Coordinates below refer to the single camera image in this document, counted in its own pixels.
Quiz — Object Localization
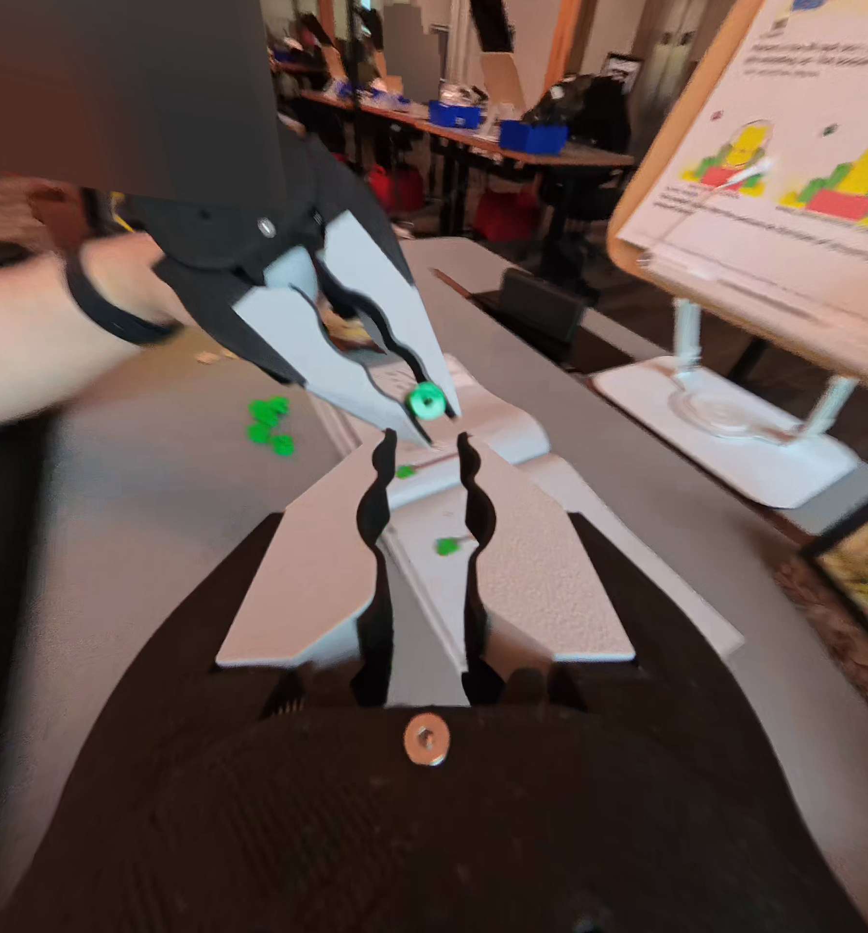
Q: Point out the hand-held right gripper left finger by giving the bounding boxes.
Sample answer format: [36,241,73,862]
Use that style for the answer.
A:
[214,429,400,707]

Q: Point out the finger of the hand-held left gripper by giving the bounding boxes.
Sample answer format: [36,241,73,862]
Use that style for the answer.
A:
[261,210,464,421]
[232,283,436,449]

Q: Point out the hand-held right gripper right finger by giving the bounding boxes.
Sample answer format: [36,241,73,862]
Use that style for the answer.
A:
[456,432,639,707]

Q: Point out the green toy brick piece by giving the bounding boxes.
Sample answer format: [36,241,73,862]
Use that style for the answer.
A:
[406,382,448,423]

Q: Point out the person's left forearm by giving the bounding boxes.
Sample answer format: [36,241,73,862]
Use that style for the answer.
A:
[0,248,143,432]

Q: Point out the grey desk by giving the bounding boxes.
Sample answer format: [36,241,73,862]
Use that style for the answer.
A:
[0,236,868,933]

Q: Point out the person's left hand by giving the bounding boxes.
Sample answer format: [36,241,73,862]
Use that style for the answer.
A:
[84,235,194,330]

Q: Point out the green toy brick cluster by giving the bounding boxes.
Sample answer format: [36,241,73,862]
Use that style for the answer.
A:
[246,395,297,458]

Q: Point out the red bag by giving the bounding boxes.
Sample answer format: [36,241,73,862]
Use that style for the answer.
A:
[473,185,545,243]
[367,163,425,214]

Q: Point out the black wristband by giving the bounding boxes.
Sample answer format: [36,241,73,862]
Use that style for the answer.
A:
[64,246,181,348]

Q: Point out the white instruction booklet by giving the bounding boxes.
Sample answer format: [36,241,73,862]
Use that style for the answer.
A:
[308,353,745,702]

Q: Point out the dark chair back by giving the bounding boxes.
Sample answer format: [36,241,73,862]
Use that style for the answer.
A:
[470,267,589,365]

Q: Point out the long wooden table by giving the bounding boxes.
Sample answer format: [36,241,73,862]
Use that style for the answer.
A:
[273,62,636,170]

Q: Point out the blue plastic bin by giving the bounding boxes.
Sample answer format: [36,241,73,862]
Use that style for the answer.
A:
[428,100,483,131]
[498,120,570,155]

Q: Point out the white clipboard stand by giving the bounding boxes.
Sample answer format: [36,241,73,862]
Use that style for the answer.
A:
[593,297,862,510]

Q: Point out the black bag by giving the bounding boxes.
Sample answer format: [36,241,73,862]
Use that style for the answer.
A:
[523,71,633,156]

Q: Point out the black framed picture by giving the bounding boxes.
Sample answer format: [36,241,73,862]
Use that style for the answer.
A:
[800,483,868,651]

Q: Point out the brown clipboard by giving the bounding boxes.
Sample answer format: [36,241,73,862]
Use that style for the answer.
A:
[606,0,868,405]

